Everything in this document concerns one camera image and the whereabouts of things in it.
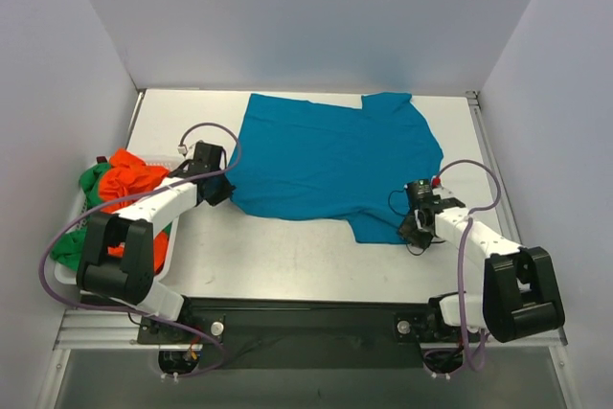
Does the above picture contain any aluminium frame rail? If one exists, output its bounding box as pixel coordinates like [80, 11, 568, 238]
[54, 310, 160, 351]

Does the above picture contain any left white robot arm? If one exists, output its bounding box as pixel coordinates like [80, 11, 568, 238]
[76, 142, 235, 344]

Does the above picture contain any teal blue t shirt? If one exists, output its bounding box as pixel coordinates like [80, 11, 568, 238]
[227, 93, 443, 244]

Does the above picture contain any right side aluminium rail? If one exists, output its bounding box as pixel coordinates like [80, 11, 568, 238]
[465, 91, 521, 242]

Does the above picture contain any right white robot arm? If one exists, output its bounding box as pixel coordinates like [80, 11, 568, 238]
[398, 179, 565, 343]

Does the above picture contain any white plastic laundry basket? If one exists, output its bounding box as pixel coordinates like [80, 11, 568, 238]
[50, 148, 181, 285]

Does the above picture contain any green t shirt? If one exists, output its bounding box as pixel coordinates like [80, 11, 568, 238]
[50, 162, 111, 271]

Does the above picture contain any orange t shirt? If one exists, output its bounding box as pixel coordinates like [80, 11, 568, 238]
[99, 148, 171, 274]

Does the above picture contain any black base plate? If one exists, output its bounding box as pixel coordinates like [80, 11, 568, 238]
[137, 299, 464, 376]

